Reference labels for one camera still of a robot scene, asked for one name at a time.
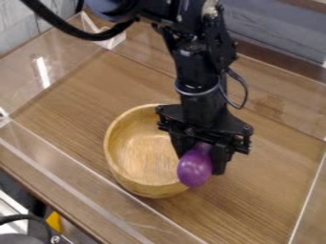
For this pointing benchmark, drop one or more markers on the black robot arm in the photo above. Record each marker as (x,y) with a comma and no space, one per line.
(198,41)

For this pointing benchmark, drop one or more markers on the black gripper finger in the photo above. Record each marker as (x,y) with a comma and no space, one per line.
(221,155)
(182,142)

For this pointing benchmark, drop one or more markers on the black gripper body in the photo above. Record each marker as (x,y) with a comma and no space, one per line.
(203,117)

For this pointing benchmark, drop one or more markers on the brown wooden bowl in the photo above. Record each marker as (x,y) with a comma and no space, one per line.
(141,155)

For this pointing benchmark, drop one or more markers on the purple toy eggplant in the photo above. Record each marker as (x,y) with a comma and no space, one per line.
(194,168)

